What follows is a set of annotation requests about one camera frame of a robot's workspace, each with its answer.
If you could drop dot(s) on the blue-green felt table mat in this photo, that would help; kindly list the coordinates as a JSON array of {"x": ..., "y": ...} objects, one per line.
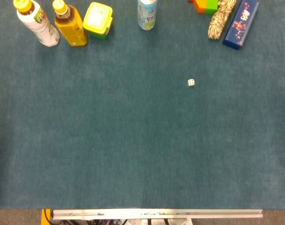
[{"x": 123, "y": 122}]

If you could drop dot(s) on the green box yellow lid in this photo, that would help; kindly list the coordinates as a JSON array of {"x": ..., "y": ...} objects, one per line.
[{"x": 97, "y": 20}]

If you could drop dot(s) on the white drink bottle yellow cap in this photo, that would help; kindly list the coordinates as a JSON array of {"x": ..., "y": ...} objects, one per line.
[{"x": 40, "y": 23}]

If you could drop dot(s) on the dark blue rectangular box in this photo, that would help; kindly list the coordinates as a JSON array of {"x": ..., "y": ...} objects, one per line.
[{"x": 240, "y": 24}]

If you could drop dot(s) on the small white die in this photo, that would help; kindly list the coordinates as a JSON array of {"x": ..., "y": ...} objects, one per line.
[{"x": 191, "y": 82}]

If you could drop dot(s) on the orange green toy blocks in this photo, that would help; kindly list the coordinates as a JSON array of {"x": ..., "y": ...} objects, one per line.
[{"x": 206, "y": 5}]

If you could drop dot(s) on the yellow tea bottle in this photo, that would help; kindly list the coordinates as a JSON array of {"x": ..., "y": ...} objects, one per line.
[{"x": 70, "y": 25}]

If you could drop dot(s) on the light blue drink can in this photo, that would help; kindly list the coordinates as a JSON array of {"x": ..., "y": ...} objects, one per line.
[{"x": 146, "y": 14}]

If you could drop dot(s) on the aluminium profile rail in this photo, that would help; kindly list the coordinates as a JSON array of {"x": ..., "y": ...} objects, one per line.
[{"x": 156, "y": 214}]

